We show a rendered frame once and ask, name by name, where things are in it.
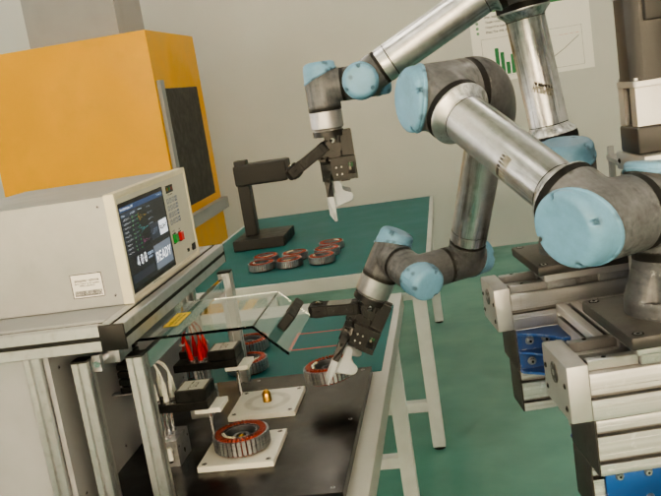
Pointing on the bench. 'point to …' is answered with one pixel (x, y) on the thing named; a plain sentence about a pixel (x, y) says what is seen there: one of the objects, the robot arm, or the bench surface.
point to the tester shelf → (103, 318)
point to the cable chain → (124, 376)
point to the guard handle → (290, 314)
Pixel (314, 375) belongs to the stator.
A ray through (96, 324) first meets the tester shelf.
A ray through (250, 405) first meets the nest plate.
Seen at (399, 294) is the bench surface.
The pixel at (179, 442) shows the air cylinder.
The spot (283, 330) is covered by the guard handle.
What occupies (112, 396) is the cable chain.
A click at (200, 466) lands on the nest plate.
